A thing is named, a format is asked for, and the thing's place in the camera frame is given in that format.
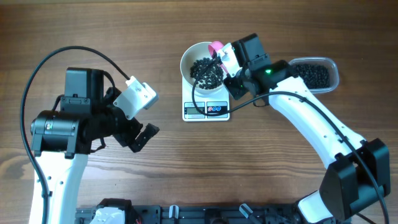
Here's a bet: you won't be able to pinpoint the pink plastic measuring scoop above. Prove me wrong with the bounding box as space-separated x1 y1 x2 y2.
208 41 229 74

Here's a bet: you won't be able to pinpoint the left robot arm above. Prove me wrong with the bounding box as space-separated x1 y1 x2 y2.
29 67 159 223

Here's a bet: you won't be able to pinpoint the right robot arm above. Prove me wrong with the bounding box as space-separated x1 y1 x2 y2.
211 34 391 223

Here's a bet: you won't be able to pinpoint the black beans in bowl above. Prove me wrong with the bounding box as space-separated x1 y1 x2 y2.
190 57 223 90

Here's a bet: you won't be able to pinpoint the white digital kitchen scale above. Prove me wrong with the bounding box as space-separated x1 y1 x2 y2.
182 78 230 122

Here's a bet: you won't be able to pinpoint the white bowl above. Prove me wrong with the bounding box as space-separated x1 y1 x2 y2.
180 42 224 95

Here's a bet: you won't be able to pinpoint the black peppercorns pile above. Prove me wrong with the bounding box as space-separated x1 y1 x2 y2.
293 63 330 89

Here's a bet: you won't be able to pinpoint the clear plastic container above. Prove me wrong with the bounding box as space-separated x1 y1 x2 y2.
289 57 340 94

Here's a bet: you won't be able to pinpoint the right black camera cable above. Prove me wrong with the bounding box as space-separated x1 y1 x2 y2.
191 55 390 224

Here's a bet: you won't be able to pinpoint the black camera cable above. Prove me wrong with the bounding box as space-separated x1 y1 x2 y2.
191 55 390 224
19 45 131 224

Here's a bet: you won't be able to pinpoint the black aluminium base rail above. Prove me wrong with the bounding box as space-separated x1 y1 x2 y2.
75 198 308 224

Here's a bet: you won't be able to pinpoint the left black camera cable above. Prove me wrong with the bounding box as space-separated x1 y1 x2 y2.
19 45 131 224

